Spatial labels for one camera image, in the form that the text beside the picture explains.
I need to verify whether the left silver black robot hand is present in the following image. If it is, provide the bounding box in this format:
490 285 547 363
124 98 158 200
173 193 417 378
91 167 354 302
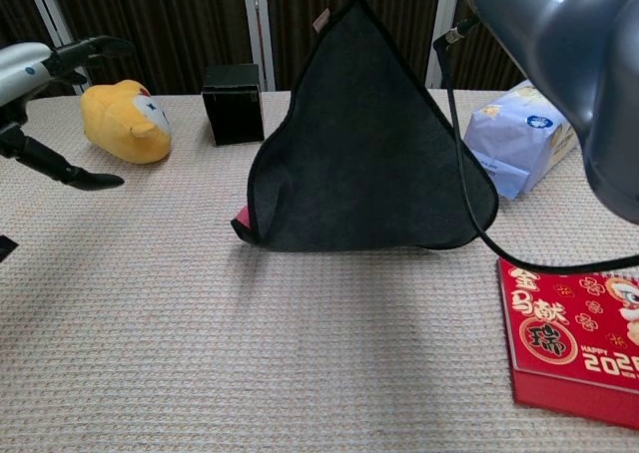
0 35 136 193

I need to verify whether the pink and grey microfibre towel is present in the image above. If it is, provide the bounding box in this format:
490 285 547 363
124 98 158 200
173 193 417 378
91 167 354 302
230 0 500 252

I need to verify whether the yellow plush toy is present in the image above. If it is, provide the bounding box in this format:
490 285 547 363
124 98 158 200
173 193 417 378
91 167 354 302
79 79 174 166

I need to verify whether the black open box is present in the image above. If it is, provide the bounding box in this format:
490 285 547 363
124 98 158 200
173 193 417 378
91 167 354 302
201 63 266 148

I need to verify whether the light blue paper bag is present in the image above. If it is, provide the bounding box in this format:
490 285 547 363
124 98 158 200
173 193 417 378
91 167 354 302
462 79 580 200

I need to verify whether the beige woven tablecloth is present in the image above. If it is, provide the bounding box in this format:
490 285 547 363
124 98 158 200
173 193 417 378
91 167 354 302
0 89 639 453

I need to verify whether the red desk calendar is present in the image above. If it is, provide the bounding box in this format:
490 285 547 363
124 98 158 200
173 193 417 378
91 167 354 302
496 256 639 430

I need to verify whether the grey metal partition post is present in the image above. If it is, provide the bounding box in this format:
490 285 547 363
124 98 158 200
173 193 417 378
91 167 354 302
241 0 277 93
425 0 463 89
22 0 92 95

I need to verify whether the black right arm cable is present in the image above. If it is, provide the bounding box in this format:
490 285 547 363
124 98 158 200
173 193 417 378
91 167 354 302
432 16 639 277

